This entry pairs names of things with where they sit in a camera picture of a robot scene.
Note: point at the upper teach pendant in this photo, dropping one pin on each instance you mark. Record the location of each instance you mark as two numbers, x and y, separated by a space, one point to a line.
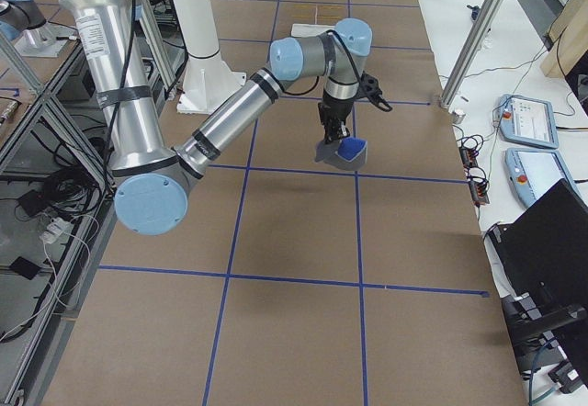
527 121

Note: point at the black monitor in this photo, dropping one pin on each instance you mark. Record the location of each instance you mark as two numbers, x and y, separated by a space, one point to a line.
544 252

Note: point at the grey and blue towel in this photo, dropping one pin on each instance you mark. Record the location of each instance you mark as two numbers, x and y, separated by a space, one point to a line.
348 154

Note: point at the wooden rack bar inner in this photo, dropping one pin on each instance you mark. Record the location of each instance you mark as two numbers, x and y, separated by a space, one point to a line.
318 19

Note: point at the white rack base tray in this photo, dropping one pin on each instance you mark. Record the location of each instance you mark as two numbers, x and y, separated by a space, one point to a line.
300 30

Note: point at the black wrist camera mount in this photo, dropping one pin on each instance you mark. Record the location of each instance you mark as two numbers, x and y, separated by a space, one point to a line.
373 90

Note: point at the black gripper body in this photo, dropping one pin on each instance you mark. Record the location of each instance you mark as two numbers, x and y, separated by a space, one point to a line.
333 112

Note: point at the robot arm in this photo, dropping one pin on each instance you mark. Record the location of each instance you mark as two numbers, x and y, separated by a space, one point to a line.
154 181
23 23

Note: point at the white pedestal base plate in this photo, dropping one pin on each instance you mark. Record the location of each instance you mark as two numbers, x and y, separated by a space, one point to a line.
205 91

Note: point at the aluminium frame post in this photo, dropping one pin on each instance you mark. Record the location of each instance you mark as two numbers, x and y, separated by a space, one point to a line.
472 45

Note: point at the lower teach pendant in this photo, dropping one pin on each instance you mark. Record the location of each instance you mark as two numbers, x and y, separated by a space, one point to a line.
533 172

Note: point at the teach pendant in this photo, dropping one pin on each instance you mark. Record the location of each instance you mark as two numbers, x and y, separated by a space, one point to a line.
527 121
533 172

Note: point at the white pedestal column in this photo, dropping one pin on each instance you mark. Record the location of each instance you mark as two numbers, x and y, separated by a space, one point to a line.
198 27

